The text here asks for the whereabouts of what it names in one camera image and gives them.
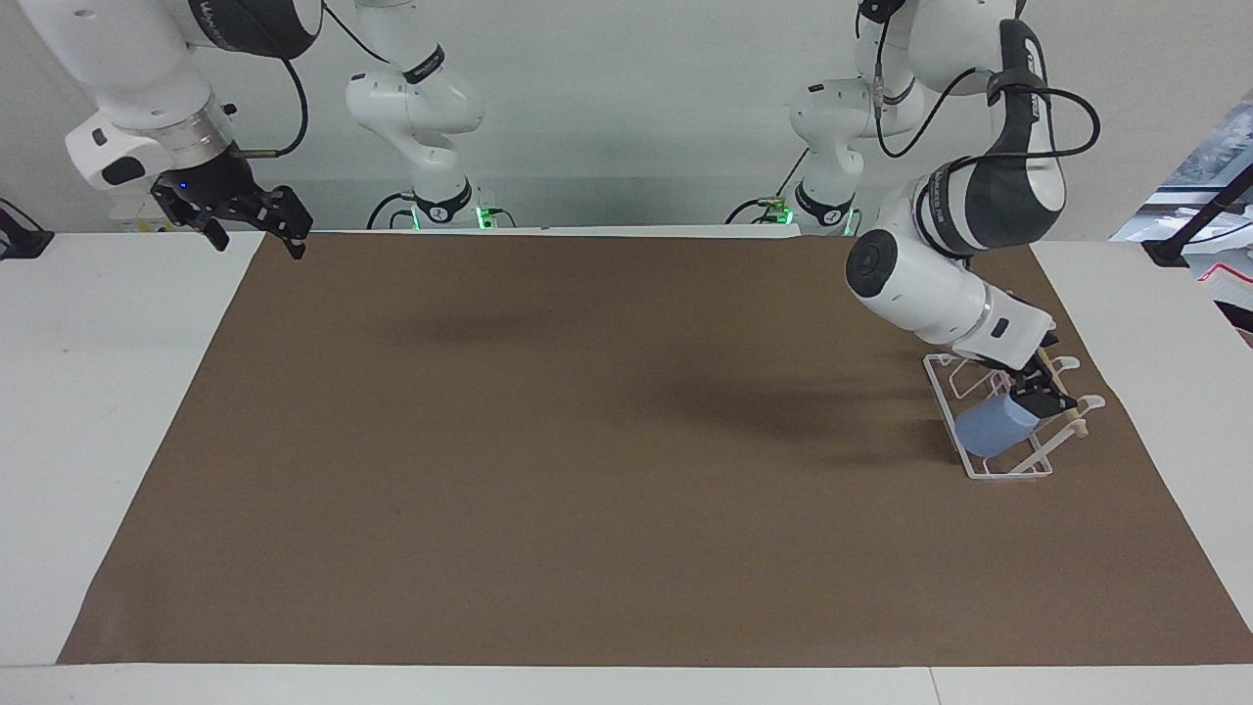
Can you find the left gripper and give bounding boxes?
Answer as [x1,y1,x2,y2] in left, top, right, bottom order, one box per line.
[984,358,1079,420]

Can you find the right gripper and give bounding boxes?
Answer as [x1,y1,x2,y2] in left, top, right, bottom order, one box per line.
[150,146,315,260]

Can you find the blue cup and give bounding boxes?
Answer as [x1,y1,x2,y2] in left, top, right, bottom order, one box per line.
[953,396,1042,461]

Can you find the black stand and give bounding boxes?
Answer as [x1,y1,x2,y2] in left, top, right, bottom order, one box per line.
[1145,162,1253,268]
[0,196,56,261]

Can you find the white wire cup holder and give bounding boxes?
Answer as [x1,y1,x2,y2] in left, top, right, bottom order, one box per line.
[922,352,1108,482]

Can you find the black cable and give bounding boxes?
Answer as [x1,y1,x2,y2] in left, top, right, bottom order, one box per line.
[366,191,420,231]
[856,0,1102,164]
[230,0,418,160]
[725,149,812,225]

